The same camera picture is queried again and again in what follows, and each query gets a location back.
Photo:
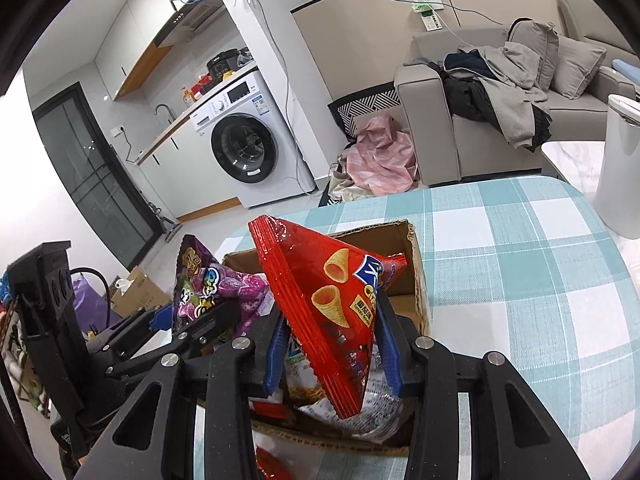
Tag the teal checked tablecloth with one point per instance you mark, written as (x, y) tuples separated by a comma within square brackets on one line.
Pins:
[(500, 285)]

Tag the brown cardboard box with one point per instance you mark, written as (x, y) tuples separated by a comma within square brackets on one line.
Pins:
[(370, 240)]

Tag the shoe rack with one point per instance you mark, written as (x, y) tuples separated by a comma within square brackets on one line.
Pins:
[(20, 375)]

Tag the metal faucet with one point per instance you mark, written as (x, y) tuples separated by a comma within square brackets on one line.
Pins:
[(162, 110)]

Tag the grey cushion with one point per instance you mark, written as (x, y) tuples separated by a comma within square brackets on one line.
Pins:
[(535, 50), (580, 67)]

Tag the range hood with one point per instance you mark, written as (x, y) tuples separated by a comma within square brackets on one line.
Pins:
[(190, 22)]

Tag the white marble side table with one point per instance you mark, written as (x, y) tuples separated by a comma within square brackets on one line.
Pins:
[(570, 160)]

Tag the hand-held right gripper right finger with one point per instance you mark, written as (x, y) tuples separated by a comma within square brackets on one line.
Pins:
[(389, 355)]

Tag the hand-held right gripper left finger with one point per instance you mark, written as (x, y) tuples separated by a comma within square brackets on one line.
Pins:
[(276, 355)]

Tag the small cardboard box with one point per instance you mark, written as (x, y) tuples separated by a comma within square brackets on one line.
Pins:
[(142, 292)]

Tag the dark clothing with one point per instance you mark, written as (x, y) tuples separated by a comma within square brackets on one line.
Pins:
[(470, 95)]

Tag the white bin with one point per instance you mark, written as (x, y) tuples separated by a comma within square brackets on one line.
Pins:
[(620, 170)]

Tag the white washing machine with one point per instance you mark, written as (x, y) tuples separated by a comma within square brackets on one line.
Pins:
[(235, 95)]

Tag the pink cloth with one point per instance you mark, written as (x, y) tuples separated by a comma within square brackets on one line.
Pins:
[(385, 155)]

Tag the grey jacket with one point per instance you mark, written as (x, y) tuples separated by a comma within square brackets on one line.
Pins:
[(515, 90)]

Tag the white kitchen counter cabinet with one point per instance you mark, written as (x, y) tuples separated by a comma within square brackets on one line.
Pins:
[(175, 170)]

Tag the red cone snack bag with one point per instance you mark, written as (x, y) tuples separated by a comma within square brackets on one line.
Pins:
[(310, 345)]

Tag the black rice cooker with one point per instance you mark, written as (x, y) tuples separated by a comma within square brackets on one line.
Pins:
[(222, 65)]

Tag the red black snack packet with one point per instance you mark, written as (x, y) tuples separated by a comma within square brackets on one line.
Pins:
[(272, 465)]

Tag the beige cloth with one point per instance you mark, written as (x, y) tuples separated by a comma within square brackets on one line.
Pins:
[(350, 190)]

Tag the white wall cabinet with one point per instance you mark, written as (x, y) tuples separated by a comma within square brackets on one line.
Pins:
[(135, 30)]

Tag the grey sofa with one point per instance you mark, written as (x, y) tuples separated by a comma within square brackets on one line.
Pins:
[(430, 125)]

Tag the black glass door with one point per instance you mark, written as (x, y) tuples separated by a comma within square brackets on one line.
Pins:
[(85, 170)]

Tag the white black print packet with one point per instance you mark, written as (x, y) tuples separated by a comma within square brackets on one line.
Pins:
[(380, 412)]

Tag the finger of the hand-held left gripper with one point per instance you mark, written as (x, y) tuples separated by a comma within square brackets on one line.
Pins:
[(215, 322), (162, 316)]

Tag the white red noodle snack bag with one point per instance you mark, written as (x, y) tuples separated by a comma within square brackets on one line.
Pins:
[(305, 385)]

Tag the black folded stand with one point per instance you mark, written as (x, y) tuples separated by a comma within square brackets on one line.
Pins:
[(165, 222)]

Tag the yellow bottle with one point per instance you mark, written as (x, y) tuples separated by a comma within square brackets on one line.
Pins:
[(187, 97)]

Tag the purple snack bag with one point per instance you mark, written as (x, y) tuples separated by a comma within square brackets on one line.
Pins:
[(225, 285)]

